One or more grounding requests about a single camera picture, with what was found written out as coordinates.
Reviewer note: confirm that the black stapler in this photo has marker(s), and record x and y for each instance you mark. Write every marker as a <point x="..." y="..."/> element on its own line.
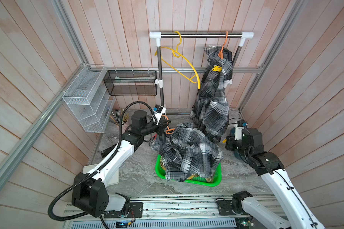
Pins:
<point x="106" y="151"/>

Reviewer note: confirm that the pink pencil cup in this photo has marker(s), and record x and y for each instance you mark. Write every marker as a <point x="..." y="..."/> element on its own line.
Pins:
<point x="116" y="117"/>

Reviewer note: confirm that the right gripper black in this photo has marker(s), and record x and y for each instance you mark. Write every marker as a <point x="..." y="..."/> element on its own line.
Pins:
<point x="231" y="140"/>

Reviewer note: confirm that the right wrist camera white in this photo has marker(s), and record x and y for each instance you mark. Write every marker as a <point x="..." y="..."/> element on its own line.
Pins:
<point x="239" y="126"/>

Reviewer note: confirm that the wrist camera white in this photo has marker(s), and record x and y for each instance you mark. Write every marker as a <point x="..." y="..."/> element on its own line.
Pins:
<point x="158" y="111"/>
<point x="239" y="126"/>

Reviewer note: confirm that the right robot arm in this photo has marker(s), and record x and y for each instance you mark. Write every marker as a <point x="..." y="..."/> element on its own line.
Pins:
<point x="248" y="146"/>

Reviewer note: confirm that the yellow plaid shirt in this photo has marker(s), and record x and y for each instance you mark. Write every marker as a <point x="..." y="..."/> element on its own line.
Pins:
<point x="196" y="177"/>

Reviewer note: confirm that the white wire mesh shelf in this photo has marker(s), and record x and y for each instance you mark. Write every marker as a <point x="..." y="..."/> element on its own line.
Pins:
<point x="88" y="98"/>

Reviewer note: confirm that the grey plaid shirt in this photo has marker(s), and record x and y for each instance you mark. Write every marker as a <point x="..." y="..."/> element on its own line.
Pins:
<point x="210" y="110"/>
<point x="187" y="151"/>

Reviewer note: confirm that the black mesh wall basket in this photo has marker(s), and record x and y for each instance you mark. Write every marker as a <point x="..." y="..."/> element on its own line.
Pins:
<point x="131" y="82"/>

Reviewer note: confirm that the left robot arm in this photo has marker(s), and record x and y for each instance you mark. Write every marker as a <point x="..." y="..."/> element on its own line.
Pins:
<point x="89" y="193"/>

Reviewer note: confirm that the metal clothes rack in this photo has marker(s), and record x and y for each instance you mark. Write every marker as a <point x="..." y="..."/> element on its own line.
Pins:
<point x="158" y="36"/>

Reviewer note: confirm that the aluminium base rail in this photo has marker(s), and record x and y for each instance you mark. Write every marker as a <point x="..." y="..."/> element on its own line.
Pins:
<point x="180" y="212"/>

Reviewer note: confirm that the dark teal tray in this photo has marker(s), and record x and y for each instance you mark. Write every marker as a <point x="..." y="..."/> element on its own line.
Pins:
<point x="246" y="139"/>

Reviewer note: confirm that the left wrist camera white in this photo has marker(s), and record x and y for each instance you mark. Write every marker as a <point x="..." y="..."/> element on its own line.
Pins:
<point x="158" y="111"/>

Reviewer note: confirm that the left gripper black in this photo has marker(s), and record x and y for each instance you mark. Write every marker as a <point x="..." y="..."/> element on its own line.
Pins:
<point x="161" y="127"/>

